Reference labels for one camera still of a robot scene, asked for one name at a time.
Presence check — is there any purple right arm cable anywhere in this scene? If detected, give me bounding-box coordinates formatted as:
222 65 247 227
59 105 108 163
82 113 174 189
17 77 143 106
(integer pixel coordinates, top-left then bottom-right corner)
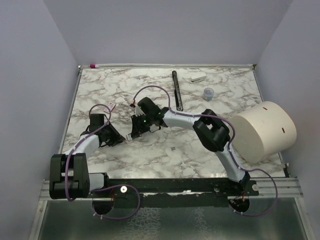
132 85 279 217

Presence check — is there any large white paper roll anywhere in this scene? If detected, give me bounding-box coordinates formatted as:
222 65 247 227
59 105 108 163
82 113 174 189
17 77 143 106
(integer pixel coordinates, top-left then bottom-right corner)
230 101 297 164

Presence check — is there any aluminium frame rail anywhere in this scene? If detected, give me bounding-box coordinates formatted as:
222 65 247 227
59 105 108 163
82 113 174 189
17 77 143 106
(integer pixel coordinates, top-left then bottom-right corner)
39 176 303 201

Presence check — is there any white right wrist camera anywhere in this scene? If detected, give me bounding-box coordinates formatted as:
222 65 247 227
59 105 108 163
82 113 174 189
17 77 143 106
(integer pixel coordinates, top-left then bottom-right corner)
130 103 145 117

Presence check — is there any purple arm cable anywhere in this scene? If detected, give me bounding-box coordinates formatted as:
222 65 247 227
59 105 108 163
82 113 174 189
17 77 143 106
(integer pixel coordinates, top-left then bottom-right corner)
132 85 279 217
64 103 141 221

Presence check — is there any red white staple box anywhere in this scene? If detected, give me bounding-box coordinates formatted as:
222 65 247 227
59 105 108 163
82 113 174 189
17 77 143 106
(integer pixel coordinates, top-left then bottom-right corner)
103 102 116 114

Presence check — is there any white stapler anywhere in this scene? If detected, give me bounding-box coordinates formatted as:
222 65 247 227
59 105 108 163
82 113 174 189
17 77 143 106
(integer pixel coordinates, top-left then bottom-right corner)
190 73 207 84

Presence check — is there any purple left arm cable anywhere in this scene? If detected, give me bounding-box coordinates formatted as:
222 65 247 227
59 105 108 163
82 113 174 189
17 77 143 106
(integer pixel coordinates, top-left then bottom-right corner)
64 103 141 221

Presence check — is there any staple box tray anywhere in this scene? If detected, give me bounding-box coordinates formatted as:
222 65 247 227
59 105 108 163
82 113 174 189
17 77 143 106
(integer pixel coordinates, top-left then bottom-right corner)
126 133 134 141

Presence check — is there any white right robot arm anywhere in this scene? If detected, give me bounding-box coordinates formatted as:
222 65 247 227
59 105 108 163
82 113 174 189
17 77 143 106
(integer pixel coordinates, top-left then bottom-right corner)
129 97 250 196

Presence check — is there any pink capped white tube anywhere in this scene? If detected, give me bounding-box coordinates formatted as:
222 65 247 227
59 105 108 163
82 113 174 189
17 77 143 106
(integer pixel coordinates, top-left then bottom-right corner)
89 64 100 69

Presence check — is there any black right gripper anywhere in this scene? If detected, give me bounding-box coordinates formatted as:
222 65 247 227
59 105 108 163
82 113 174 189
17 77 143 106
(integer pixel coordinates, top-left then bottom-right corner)
131 113 153 139

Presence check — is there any clear tub of clips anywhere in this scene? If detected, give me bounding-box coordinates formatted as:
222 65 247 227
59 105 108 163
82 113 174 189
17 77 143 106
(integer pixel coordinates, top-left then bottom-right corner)
202 87 214 102

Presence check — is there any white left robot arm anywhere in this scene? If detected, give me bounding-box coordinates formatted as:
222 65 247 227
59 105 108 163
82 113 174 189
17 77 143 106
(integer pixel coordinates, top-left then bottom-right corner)
49 113 125 201

